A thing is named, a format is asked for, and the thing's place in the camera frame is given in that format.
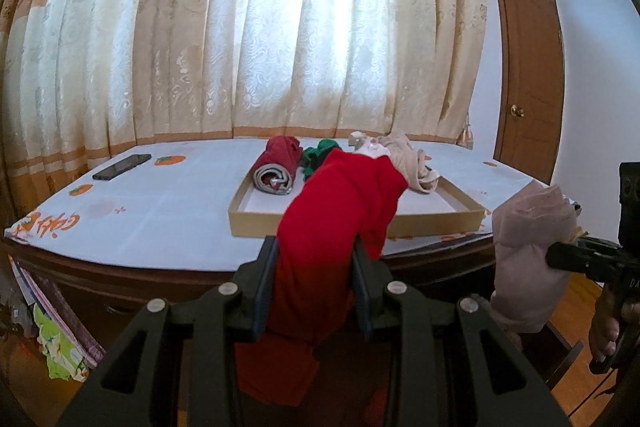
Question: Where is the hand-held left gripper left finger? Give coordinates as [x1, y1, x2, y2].
[72, 234, 281, 427]

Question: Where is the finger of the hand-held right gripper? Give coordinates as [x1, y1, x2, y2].
[545, 241, 626, 283]
[570, 203, 623, 253]

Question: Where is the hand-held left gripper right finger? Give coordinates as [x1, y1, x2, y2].
[351, 241, 571, 427]

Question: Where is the pale pink underwear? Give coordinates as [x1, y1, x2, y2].
[489, 183, 582, 334]

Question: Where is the shallow cardboard tray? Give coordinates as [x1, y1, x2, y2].
[227, 167, 487, 239]

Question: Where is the bright red underwear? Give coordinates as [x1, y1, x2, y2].
[234, 149, 411, 408]

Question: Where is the dark red underwear grey waistband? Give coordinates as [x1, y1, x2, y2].
[251, 135, 304, 196]

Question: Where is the green underwear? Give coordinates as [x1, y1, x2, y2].
[299, 138, 346, 182]

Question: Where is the person's right hand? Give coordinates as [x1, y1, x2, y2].
[589, 292, 628, 375]

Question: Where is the dark wooden desk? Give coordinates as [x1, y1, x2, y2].
[2, 237, 586, 388]

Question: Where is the wooden desk with tablecloth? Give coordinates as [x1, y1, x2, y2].
[5, 138, 551, 270]

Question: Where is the brown wooden door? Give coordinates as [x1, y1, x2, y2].
[492, 0, 566, 185]

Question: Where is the curtain tassel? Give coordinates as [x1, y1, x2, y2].
[457, 112, 473, 148]

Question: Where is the black smartphone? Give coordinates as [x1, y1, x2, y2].
[92, 153, 152, 182]

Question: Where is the purple striped sheet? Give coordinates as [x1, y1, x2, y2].
[7, 254, 107, 365]

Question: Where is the green printed cloth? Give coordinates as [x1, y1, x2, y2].
[32, 304, 91, 383]

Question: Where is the cream and orange curtain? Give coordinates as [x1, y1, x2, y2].
[0, 0, 488, 208]

